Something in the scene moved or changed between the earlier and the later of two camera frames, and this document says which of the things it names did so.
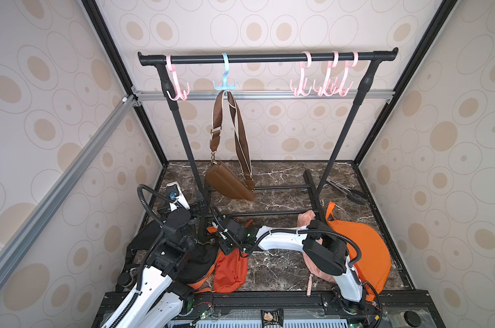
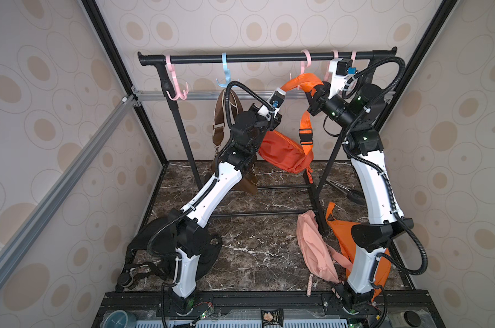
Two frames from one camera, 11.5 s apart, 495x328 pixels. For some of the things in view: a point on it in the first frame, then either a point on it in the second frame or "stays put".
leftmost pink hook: (172, 68) stays put
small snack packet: (273, 317) stays put
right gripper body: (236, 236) -> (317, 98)
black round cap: (411, 318) stays put
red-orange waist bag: (228, 272) -> (282, 149)
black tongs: (355, 195) stays put
